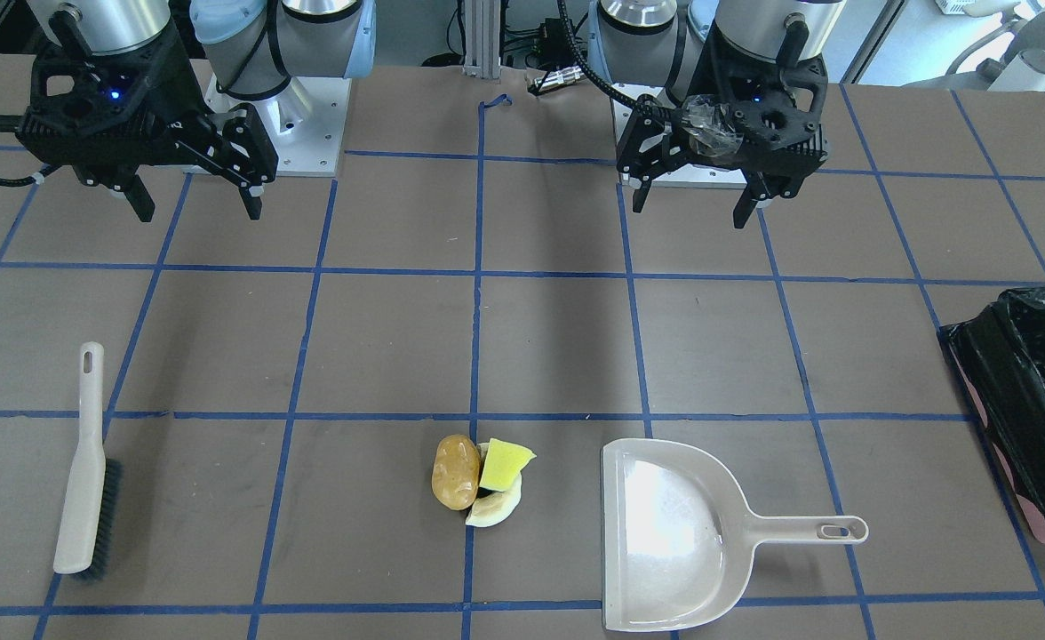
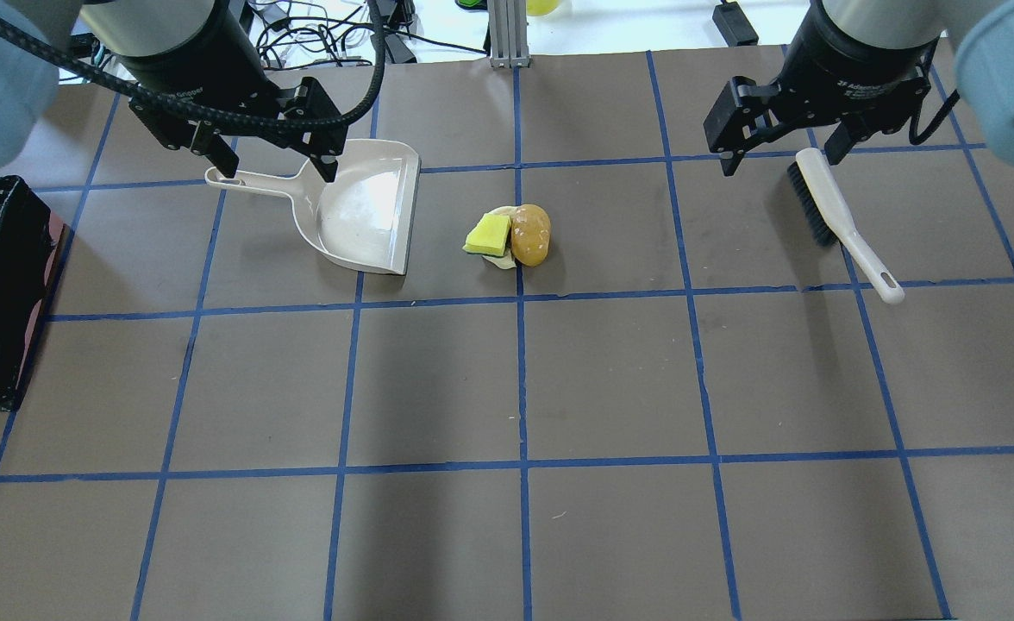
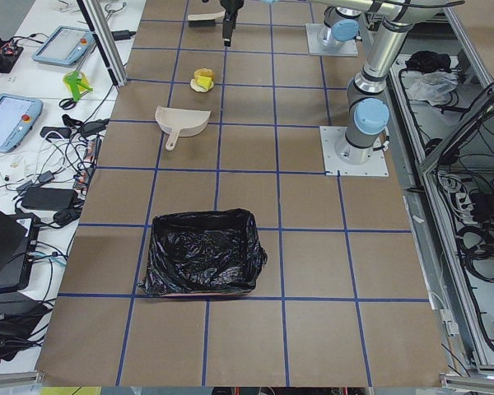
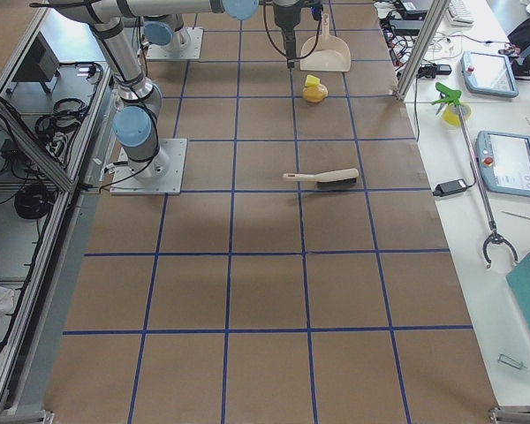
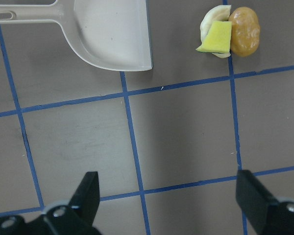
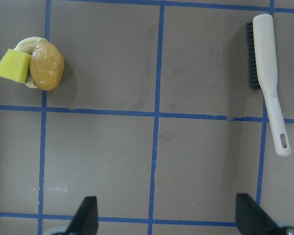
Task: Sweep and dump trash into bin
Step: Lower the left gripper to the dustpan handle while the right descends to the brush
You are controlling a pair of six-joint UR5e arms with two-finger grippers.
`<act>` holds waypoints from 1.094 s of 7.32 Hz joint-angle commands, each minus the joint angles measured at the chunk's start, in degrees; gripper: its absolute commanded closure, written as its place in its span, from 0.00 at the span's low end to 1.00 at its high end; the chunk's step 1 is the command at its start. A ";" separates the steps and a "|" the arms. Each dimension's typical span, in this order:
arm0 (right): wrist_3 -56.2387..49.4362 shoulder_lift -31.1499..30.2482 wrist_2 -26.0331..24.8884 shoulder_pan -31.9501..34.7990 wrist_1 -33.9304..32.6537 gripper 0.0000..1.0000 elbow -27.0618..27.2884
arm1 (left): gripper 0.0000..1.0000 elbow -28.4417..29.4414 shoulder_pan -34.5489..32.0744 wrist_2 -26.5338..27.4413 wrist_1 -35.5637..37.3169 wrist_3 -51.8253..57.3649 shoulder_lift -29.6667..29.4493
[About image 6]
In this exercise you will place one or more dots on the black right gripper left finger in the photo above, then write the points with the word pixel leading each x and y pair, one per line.
pixel 85 221

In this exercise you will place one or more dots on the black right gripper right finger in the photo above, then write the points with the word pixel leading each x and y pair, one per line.
pixel 250 218

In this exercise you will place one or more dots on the yellow sponge block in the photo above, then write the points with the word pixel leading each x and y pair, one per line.
pixel 14 66

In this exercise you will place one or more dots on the brown potato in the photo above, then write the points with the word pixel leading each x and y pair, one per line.
pixel 46 66

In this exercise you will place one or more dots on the pale green peel scrap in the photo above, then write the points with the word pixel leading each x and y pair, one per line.
pixel 27 45

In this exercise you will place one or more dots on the white hand brush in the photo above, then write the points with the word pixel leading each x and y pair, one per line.
pixel 263 74

